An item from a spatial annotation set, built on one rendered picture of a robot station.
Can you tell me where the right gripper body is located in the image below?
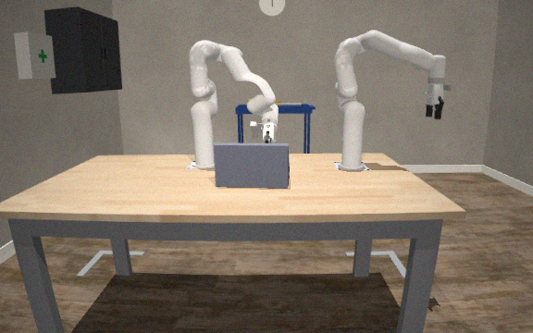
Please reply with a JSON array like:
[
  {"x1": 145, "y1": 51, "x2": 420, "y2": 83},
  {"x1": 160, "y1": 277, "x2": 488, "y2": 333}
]
[{"x1": 261, "y1": 122, "x2": 278, "y2": 143}]

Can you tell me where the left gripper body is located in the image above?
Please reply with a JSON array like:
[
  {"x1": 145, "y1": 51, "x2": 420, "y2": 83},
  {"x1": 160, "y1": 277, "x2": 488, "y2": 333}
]
[{"x1": 426, "y1": 83, "x2": 443, "y2": 105}]

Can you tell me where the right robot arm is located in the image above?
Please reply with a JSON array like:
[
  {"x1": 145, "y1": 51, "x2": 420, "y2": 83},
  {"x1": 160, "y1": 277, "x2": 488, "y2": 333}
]
[{"x1": 189, "y1": 41, "x2": 279, "y2": 167}]

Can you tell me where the grey switch panel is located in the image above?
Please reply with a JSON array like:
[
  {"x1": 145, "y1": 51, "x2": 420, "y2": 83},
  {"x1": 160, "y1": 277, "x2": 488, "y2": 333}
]
[{"x1": 214, "y1": 143, "x2": 290, "y2": 189}]

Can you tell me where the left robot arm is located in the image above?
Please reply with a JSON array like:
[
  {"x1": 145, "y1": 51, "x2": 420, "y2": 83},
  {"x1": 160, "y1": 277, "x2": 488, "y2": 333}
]
[{"x1": 334, "y1": 31, "x2": 456, "y2": 169}]

